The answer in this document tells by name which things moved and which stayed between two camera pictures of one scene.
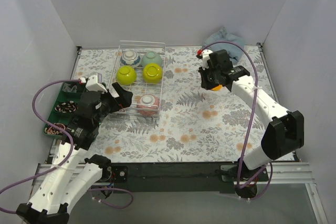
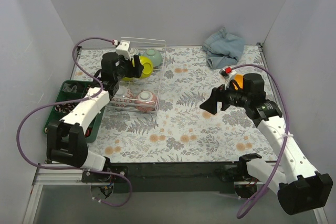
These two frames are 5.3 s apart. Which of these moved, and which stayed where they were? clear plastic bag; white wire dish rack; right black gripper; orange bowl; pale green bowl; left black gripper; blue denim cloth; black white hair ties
Moved: left black gripper; right black gripper; orange bowl
Stayed: blue denim cloth; pale green bowl; white wire dish rack; clear plastic bag; black white hair ties
